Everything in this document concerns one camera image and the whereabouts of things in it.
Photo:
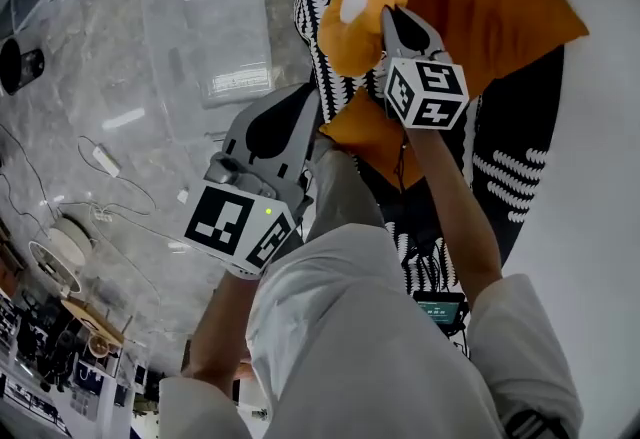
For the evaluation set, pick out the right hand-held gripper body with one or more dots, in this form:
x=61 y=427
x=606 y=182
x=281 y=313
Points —
x=425 y=92

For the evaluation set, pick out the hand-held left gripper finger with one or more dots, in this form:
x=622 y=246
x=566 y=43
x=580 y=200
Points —
x=235 y=142
x=305 y=147

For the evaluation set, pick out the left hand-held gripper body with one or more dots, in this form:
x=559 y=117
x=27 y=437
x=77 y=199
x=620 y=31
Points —
x=220 y=222

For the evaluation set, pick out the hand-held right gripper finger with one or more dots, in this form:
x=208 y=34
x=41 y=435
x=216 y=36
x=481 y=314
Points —
x=394 y=39
x=420 y=39

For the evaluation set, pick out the orange flower plush toy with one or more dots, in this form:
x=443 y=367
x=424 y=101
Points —
x=350 y=42

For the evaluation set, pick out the small rectangular orange cushion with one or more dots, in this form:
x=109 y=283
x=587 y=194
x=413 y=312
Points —
x=365 y=137

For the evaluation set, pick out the large square orange cushion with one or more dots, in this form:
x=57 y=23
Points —
x=495 y=7

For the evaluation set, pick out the clear plastic storage bin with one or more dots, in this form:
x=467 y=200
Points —
x=210 y=37

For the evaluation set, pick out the person's left forearm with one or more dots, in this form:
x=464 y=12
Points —
x=215 y=332

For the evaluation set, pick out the person's right forearm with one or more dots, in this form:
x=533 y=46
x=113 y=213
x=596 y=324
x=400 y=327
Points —
x=460 y=217

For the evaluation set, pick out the white plug adapter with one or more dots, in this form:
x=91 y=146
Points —
x=183 y=195

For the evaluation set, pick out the white wristband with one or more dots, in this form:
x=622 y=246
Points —
x=244 y=273

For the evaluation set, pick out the person's grey trousers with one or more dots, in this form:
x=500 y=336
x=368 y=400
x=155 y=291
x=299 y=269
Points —
x=345 y=192

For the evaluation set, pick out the small white socket strip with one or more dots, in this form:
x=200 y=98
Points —
x=103 y=216

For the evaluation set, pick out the white power strip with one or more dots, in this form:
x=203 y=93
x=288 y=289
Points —
x=106 y=161

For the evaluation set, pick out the round cream stool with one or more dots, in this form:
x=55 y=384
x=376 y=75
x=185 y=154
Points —
x=72 y=239

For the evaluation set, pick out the wooden table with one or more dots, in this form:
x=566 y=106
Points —
x=95 y=322

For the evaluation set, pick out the person's white shirt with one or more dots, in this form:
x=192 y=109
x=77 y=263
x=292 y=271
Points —
x=360 y=337

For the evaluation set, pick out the black device with screen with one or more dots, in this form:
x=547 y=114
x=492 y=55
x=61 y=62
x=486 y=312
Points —
x=440 y=313

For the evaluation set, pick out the black mesh waste bin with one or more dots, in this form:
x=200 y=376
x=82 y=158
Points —
x=34 y=63

